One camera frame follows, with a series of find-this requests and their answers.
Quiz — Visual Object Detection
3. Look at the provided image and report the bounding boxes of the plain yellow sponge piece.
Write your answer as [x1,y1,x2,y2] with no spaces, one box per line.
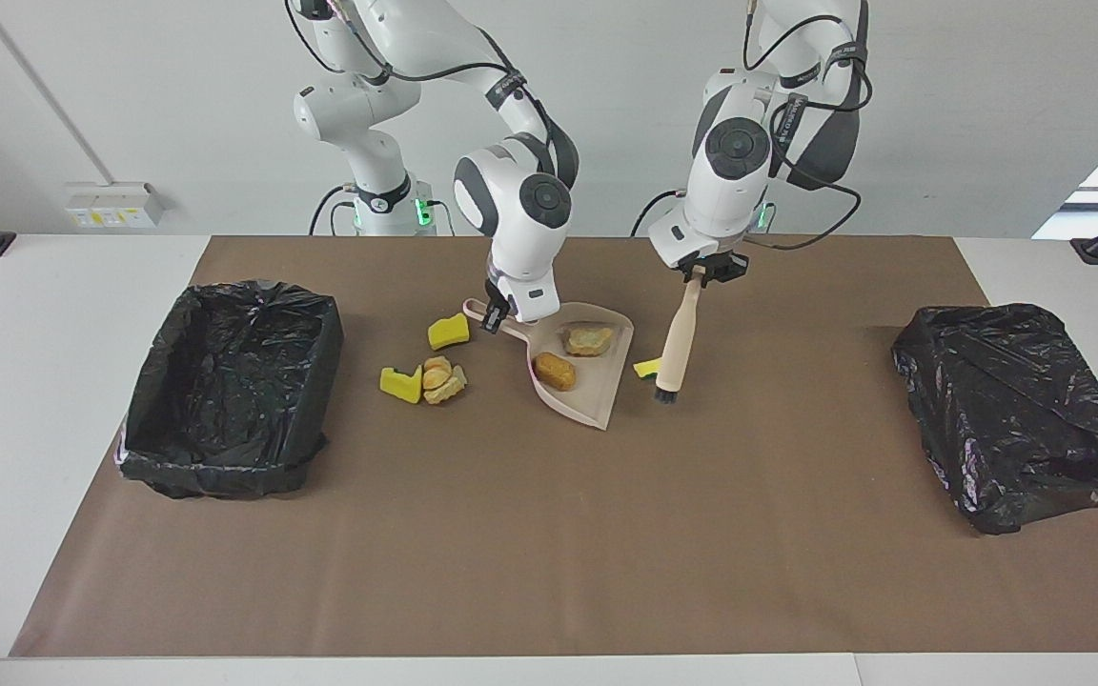
[428,313,471,351]

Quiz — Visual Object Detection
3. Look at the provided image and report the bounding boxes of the beige hand brush black bristles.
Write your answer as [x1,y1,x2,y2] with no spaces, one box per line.
[654,267,706,404]

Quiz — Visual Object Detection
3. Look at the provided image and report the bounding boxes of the brown cork chunk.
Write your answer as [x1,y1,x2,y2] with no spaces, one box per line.
[533,353,578,393]

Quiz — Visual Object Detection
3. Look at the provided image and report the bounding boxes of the pale paper ball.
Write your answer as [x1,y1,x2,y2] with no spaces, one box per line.
[425,365,468,405]

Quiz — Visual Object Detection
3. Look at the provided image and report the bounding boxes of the pale ridged foam chunk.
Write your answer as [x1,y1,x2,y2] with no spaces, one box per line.
[562,324,618,358]

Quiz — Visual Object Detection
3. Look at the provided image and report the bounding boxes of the yellow sponge piece green backing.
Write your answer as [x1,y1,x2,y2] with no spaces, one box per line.
[379,366,424,405]

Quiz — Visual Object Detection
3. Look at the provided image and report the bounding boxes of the beige plastic dustpan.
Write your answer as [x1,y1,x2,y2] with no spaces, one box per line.
[464,298,635,432]

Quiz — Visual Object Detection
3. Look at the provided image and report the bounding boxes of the open bin with black bag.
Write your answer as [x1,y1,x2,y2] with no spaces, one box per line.
[115,279,345,500]

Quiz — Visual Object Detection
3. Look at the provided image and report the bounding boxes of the bin covered by black bag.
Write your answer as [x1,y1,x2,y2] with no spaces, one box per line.
[890,303,1098,535]

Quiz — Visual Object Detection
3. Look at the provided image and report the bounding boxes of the brown table mat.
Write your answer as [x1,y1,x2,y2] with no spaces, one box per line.
[9,235,1098,658]

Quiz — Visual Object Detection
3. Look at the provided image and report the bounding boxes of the black left base cable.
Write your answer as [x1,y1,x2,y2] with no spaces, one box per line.
[632,186,688,237]

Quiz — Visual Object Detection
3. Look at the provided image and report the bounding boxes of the black base cable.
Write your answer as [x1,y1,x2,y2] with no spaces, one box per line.
[632,186,688,237]
[309,184,359,237]

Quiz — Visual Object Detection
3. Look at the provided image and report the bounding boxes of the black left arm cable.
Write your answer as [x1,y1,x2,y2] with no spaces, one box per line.
[744,0,874,252]

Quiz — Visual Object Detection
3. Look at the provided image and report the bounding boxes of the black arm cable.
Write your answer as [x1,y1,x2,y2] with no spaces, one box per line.
[287,0,574,182]
[744,0,874,252]

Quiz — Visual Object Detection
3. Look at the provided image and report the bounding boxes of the black right base cable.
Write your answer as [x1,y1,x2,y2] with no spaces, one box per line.
[309,184,359,237]

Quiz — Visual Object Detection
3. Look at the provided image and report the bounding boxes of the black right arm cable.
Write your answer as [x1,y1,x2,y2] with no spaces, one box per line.
[287,0,574,182]

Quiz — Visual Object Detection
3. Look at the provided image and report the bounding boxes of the white wall socket box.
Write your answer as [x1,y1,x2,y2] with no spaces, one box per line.
[65,181,166,230]

